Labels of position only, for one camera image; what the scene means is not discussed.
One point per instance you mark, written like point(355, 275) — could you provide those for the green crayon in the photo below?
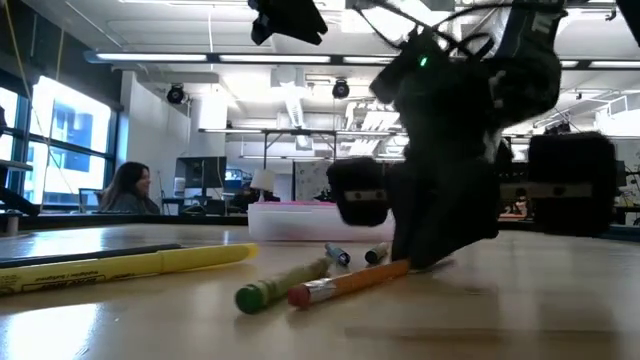
point(280, 286)

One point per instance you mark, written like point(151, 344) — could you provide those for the yellow highlighter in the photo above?
point(125, 266)

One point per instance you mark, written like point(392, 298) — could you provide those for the grey cylinder post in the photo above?
point(13, 222)

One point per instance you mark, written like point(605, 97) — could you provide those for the small black framed screen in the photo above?
point(90, 199)

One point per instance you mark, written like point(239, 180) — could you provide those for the black rig strut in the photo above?
point(15, 200)

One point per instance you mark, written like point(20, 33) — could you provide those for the black metal frame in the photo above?
point(300, 132)

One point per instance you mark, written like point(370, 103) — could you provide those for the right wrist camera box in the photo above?
point(405, 70)

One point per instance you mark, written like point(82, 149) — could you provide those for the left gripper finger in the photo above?
point(295, 20)

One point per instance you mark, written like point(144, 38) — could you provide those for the orange pencil red eraser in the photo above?
point(350, 282)

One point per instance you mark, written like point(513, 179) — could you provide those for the black computer monitor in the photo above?
point(205, 172)

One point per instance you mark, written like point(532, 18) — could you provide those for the translucent plastic supply box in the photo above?
point(300, 225)

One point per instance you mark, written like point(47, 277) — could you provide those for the dark pen on left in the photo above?
point(100, 255)

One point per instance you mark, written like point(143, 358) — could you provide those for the white patterned poster board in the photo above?
point(312, 180)

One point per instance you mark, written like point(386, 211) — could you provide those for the black ceiling spotlight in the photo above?
point(341, 89)
point(176, 94)

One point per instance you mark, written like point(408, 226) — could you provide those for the dark olive marker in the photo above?
point(376, 253)

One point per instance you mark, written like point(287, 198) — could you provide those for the blue marker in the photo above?
point(337, 254)

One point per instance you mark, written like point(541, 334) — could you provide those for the white desk lamp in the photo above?
point(262, 180)

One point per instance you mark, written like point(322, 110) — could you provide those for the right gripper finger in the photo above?
point(467, 210)
point(415, 220)

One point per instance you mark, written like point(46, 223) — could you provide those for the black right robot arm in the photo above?
point(530, 75)

